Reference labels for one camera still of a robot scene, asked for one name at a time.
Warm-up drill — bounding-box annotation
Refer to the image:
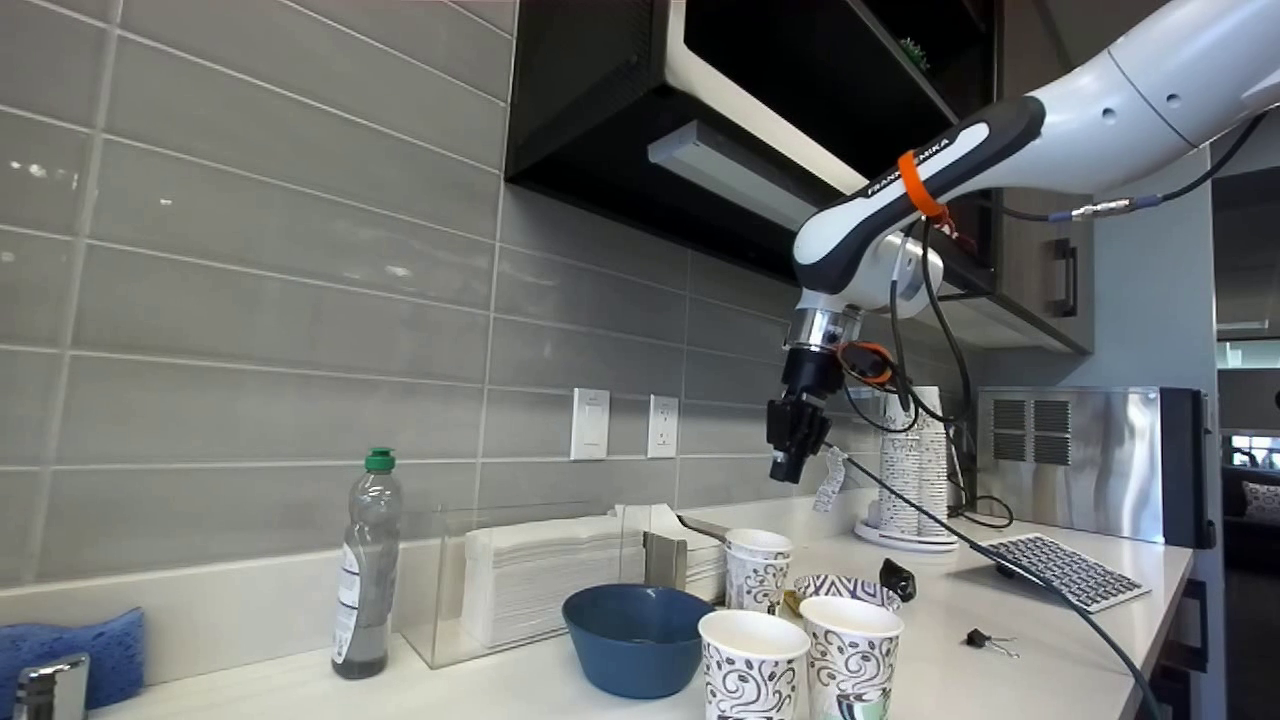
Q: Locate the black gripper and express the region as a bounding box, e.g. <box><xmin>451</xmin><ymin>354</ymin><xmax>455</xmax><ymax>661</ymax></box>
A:
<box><xmin>763</xmin><ymin>348</ymin><xmax>847</xmax><ymax>482</ymax></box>

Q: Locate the orange arm strap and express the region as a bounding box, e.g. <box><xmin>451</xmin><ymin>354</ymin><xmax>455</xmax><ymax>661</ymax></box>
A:
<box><xmin>890</xmin><ymin>148</ymin><xmax>961</xmax><ymax>231</ymax></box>

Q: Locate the grey keyboard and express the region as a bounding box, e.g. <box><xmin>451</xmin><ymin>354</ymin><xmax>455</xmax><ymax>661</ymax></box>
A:
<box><xmin>984</xmin><ymin>530</ymin><xmax>1153</xmax><ymax>619</ymax></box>

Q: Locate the under-cabinet light bar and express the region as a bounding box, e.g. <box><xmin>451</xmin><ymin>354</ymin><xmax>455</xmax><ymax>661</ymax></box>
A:
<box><xmin>644</xmin><ymin>114</ymin><xmax>863</xmax><ymax>259</ymax></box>

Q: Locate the black upper cabinet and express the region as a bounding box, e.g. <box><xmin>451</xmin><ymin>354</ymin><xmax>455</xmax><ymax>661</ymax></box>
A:
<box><xmin>500</xmin><ymin>0</ymin><xmax>1003</xmax><ymax>308</ymax></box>

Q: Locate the small black coffee pod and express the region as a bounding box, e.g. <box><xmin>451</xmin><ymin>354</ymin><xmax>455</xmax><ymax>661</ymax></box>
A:
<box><xmin>874</xmin><ymin>554</ymin><xmax>921</xmax><ymax>608</ymax></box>

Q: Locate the black orange wrist camera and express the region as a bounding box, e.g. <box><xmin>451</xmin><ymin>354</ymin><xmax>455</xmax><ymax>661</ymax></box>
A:
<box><xmin>839</xmin><ymin>340</ymin><xmax>901</xmax><ymax>391</ymax></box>

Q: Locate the dark blue plastic bowl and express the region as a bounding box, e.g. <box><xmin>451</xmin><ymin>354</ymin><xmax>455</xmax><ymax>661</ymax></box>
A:
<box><xmin>558</xmin><ymin>578</ymin><xmax>721</xmax><ymax>703</ymax></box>

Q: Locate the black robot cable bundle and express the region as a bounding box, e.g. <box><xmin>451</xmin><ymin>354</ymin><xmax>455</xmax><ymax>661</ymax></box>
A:
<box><xmin>836</xmin><ymin>113</ymin><xmax>1272</xmax><ymax>530</ymax></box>

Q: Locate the blue sponge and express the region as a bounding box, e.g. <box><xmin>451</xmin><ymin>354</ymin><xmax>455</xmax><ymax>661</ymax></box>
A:
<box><xmin>0</xmin><ymin>602</ymin><xmax>150</xmax><ymax>717</ymax></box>

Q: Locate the white round tray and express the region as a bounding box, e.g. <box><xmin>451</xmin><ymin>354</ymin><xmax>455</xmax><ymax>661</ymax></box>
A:
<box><xmin>852</xmin><ymin>518</ymin><xmax>969</xmax><ymax>554</ymax></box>

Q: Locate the clear acrylic napkin holder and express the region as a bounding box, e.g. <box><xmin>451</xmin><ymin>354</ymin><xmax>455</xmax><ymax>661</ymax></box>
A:
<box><xmin>394</xmin><ymin>511</ymin><xmax>725</xmax><ymax>673</ymax></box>

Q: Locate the tall paper cup stack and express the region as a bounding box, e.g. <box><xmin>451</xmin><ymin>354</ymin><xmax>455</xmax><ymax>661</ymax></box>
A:
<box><xmin>858</xmin><ymin>385</ymin><xmax>961</xmax><ymax>535</ymax></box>

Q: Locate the thin dark blue cable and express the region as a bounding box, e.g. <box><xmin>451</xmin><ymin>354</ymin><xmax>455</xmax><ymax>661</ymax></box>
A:
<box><xmin>797</xmin><ymin>433</ymin><xmax>1162</xmax><ymax>720</ymax></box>

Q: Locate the stainless steel appliance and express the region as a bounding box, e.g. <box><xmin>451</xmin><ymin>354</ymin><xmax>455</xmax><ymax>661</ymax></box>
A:
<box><xmin>977</xmin><ymin>385</ymin><xmax>1220</xmax><ymax>553</ymax></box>

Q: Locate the clear soap bottle green cap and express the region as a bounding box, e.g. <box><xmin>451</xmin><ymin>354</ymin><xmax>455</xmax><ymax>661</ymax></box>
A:
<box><xmin>329</xmin><ymin>444</ymin><xmax>402</xmax><ymax>684</ymax></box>

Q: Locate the dark base cabinet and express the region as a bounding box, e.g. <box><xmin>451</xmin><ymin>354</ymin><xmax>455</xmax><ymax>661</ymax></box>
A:
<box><xmin>1141</xmin><ymin>535</ymin><xmax>1232</xmax><ymax>720</ymax></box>

